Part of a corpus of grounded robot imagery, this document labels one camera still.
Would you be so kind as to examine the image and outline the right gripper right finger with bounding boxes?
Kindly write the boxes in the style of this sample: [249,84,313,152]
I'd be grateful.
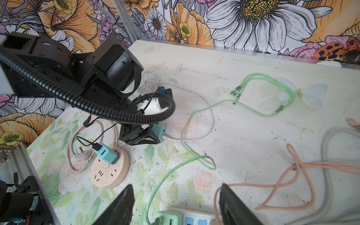
[219,183,262,225]

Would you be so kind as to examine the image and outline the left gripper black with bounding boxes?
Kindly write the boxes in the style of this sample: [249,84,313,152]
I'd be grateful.
[119,124,160,145]

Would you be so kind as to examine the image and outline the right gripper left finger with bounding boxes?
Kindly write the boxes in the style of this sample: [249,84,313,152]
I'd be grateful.
[93,184,135,225]

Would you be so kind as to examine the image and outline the teal charger adapter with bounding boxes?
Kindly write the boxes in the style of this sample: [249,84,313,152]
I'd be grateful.
[92,142,120,165]
[150,124,166,142]

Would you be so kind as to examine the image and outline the round pink socket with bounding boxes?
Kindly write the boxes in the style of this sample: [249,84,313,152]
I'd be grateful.
[91,146,130,188]

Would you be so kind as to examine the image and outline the green charger adapter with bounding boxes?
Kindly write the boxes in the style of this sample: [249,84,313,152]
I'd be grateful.
[153,211,183,225]

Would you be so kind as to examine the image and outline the white blue power strip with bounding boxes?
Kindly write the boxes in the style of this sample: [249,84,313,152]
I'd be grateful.
[163,208,223,225]

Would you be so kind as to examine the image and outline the light green cable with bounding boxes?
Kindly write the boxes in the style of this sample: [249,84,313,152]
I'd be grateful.
[144,97,282,225]

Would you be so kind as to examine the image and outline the black thin cable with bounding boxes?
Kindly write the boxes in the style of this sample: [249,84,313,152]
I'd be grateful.
[75,113,119,148]

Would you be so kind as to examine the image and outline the pink charging cable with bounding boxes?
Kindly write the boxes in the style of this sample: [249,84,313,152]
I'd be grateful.
[213,117,360,225]

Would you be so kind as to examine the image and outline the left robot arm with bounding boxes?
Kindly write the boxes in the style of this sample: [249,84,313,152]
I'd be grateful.
[1,32,176,145]

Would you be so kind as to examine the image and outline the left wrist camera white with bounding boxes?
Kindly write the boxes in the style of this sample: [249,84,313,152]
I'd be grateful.
[137,98,169,115]

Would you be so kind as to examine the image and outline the pink socket cord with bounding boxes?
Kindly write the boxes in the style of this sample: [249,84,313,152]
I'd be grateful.
[66,118,119,173]

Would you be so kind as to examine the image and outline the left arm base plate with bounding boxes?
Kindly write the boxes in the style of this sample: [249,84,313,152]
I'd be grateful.
[6,172,55,225]

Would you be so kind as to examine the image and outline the green coiled cable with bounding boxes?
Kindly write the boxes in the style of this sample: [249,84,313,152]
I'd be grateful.
[230,72,299,114]

